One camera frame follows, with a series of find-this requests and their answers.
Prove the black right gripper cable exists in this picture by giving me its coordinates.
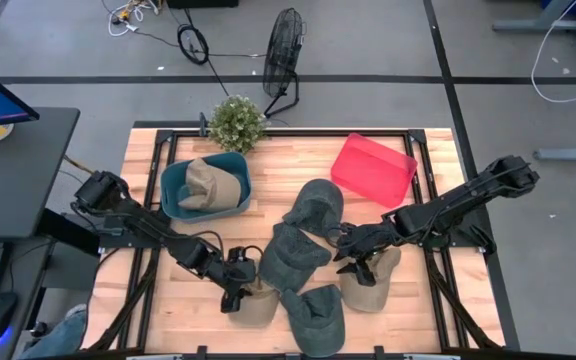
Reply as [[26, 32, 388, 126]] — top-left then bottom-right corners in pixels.
[[324, 224, 350, 251]]

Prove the teal plastic bin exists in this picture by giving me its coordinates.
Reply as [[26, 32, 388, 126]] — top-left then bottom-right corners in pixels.
[[159, 151, 253, 225]]

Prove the black desk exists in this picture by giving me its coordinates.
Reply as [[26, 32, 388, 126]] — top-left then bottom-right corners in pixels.
[[0, 106, 82, 242]]

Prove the coiled black cable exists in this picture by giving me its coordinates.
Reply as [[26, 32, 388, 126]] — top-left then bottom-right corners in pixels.
[[176, 22, 211, 67]]

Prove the long white cable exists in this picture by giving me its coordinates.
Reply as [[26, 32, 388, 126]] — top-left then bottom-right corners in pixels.
[[530, 0, 576, 105]]

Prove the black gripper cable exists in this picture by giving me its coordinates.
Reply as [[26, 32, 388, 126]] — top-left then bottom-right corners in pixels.
[[241, 243, 266, 262], [324, 224, 350, 251]]

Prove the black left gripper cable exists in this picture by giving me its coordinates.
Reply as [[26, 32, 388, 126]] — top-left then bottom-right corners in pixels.
[[241, 243, 266, 262]]

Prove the grey desk leg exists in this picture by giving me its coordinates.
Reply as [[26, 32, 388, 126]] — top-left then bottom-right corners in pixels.
[[491, 0, 576, 34]]

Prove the tan baseball cap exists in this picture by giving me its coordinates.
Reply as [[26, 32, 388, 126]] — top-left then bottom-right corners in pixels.
[[338, 247, 403, 314], [177, 157, 243, 212], [227, 277, 282, 329]]

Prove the black floor fan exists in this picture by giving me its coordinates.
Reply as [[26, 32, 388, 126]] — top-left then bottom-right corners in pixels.
[[261, 6, 307, 119]]

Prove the person's shoe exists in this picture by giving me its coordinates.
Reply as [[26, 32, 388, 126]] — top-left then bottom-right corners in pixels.
[[61, 302, 89, 324]]

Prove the grey desk foot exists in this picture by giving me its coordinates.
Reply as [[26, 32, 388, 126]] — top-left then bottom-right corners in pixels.
[[533, 146, 576, 162]]

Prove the person's leg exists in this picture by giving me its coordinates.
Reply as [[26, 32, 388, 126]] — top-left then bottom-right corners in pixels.
[[16, 307, 89, 360]]

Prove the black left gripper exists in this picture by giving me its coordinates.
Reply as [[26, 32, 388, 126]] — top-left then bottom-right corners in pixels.
[[212, 258, 259, 315]]

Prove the white and yellow cable bundle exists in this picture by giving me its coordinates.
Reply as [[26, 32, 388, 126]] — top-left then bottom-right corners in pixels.
[[101, 0, 162, 38]]

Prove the black metal table frame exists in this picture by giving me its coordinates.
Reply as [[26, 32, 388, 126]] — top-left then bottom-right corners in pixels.
[[85, 119, 522, 360]]

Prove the red translucent plastic bin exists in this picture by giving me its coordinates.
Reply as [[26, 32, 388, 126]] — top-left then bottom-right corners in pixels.
[[330, 132, 419, 210]]

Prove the dark green baseball cap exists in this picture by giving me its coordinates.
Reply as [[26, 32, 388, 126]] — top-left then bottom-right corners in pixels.
[[279, 283, 347, 359], [281, 178, 345, 238], [258, 221, 333, 295]]

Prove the small green potted plant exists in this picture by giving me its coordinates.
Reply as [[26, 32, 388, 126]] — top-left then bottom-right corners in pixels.
[[207, 94, 269, 155]]

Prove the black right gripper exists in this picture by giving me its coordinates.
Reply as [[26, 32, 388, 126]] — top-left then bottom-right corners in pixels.
[[335, 222, 395, 288]]

